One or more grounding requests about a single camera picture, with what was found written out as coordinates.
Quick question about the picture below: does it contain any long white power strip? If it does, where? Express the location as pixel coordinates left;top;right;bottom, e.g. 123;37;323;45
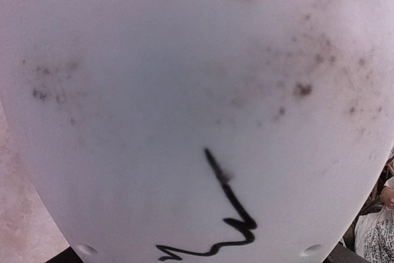
1;0;393;262

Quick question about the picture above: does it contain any white printed bag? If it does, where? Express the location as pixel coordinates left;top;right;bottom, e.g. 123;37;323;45
353;176;394;263

